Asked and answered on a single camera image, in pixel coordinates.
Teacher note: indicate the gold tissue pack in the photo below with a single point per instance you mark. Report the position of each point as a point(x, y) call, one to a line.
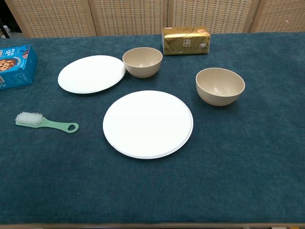
point(186, 43)

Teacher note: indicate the blue cardboard snack box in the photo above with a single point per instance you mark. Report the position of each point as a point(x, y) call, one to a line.
point(16, 69)

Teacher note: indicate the teal tablecloth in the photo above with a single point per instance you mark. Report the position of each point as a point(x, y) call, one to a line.
point(152, 186)

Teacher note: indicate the beige ribbed bowl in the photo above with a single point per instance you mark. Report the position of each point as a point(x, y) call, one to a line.
point(214, 97)
point(133, 69)

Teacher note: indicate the woven folding screen panel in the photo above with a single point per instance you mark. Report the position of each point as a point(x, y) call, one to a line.
point(281, 14)
point(212, 14)
point(128, 16)
point(52, 16)

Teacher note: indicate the small white round plate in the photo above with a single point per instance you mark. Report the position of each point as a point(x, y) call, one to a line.
point(90, 74)

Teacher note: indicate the large white round plate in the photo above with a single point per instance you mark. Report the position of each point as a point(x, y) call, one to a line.
point(147, 124)

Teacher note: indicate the green scrub brush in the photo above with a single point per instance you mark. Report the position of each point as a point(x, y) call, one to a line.
point(47, 123)

